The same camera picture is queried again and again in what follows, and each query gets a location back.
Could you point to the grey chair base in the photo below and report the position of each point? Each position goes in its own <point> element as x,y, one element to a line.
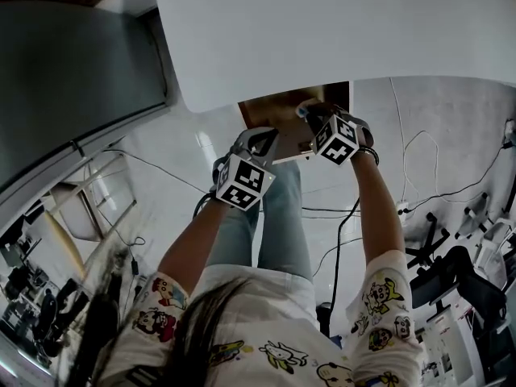
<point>477,212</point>

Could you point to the wood-lined drawer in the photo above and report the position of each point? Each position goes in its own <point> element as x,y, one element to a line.
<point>282,115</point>

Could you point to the wooden chair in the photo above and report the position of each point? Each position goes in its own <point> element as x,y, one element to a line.
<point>88,212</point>

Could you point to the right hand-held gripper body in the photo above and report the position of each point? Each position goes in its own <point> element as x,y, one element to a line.
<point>336,141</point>

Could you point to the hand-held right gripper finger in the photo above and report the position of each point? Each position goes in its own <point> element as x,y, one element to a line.
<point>313,123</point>
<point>325,112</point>

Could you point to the grey refrigerator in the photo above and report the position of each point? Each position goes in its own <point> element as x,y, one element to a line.
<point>68,79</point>

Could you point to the black office chair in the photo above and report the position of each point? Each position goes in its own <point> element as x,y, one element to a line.
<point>455,272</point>

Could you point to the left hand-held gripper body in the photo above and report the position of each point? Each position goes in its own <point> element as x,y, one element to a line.
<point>244,184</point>

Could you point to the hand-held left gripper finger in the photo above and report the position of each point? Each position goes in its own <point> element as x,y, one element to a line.
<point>243,140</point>
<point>271,135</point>

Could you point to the person's light blue jeans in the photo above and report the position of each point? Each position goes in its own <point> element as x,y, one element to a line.
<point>282,224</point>

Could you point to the person's left forearm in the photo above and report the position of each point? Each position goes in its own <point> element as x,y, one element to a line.
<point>193,244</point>

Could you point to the white cartoon print shirt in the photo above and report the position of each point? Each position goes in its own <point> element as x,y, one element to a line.
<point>262,337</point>

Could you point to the white desk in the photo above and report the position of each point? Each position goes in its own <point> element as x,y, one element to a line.
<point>302,26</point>

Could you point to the person's right forearm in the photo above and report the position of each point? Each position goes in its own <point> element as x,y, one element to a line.
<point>377,208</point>

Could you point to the white power strip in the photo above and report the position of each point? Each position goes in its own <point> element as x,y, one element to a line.
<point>403,213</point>

